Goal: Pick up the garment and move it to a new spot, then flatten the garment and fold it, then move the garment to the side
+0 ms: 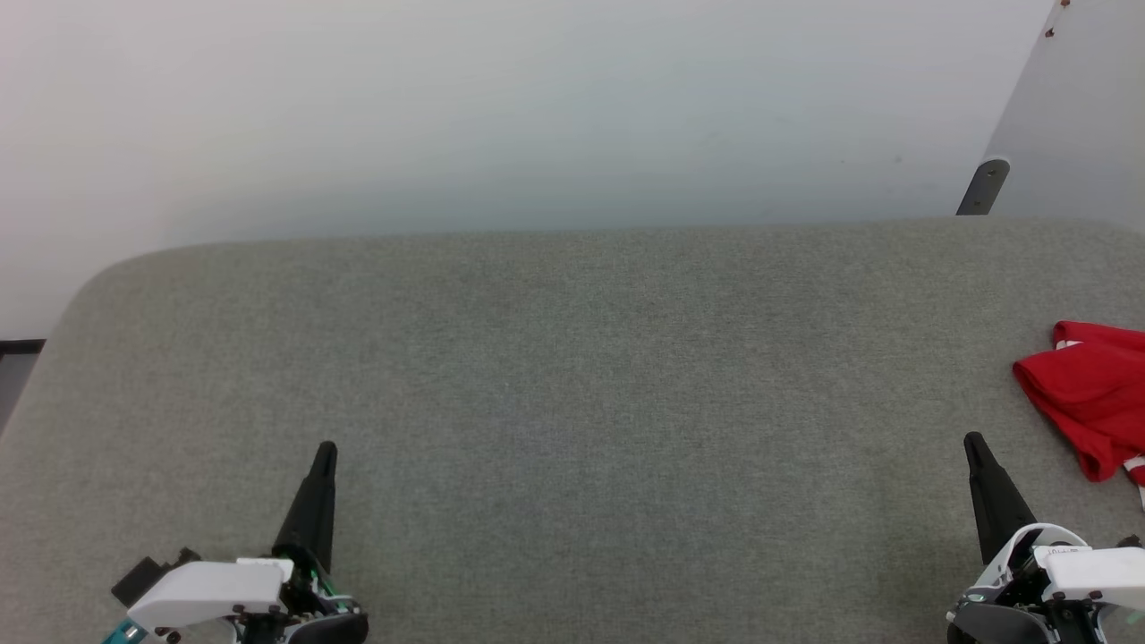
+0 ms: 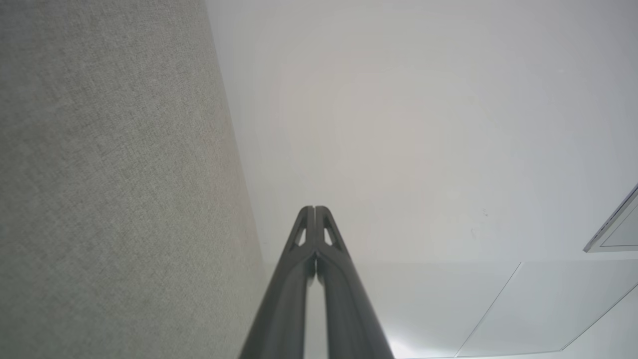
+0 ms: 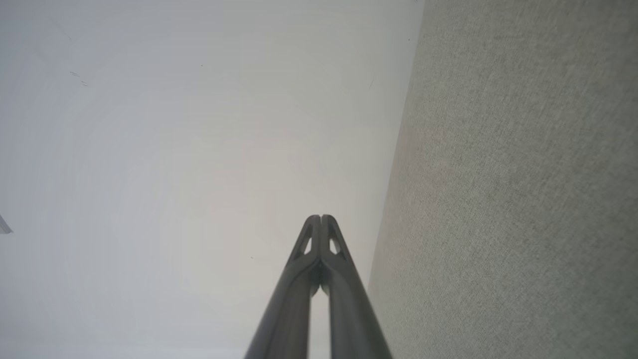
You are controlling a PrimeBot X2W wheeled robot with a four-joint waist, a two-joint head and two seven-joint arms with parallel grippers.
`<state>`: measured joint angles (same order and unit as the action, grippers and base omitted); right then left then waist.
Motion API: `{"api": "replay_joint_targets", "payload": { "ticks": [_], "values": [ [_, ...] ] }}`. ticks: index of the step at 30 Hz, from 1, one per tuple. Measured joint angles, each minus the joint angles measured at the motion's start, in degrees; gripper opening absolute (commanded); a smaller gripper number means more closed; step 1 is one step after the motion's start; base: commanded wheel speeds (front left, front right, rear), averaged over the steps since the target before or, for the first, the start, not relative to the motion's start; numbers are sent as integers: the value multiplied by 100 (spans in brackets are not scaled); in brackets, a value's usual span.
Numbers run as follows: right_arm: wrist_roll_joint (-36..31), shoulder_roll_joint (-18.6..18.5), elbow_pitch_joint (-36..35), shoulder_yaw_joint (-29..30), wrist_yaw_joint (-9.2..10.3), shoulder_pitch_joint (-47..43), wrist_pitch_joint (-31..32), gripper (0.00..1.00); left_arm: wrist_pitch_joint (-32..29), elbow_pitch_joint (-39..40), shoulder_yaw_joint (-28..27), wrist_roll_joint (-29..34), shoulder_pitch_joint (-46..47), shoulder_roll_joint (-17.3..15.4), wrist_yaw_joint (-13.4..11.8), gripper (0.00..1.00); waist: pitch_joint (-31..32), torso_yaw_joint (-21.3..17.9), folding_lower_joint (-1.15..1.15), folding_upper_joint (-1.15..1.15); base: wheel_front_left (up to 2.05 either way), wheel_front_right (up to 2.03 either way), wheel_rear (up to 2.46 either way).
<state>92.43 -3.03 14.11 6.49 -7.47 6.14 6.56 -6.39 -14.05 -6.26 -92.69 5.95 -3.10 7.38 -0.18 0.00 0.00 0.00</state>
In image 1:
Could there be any grey fabric sofa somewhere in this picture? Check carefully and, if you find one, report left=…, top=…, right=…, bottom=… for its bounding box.
left=0, top=216, right=1145, bottom=644

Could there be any grey metal bracket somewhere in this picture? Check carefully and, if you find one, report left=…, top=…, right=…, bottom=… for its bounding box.
left=955, top=158, right=1012, bottom=216

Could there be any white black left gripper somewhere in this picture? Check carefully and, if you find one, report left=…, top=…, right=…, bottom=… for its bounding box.
left=103, top=440, right=369, bottom=644

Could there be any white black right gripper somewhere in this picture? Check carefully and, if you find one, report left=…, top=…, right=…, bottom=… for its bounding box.
left=946, top=432, right=1145, bottom=644

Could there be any white slanted panel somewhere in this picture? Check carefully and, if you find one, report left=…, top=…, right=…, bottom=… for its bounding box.
left=955, top=0, right=1145, bottom=235

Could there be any red and white basketball jersey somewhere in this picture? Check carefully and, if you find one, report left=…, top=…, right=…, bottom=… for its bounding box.
left=1012, top=320, right=1145, bottom=512

